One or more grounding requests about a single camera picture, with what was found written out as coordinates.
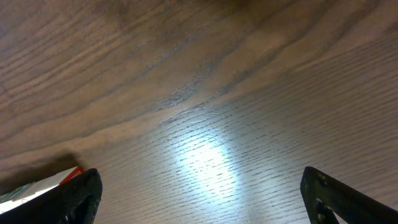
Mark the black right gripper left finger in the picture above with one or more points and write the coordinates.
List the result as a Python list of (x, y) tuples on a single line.
[(74, 202)]

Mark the wooden 8 block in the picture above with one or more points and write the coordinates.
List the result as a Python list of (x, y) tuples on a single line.
[(32, 190)]

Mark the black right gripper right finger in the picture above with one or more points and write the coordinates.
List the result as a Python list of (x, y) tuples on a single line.
[(326, 198)]

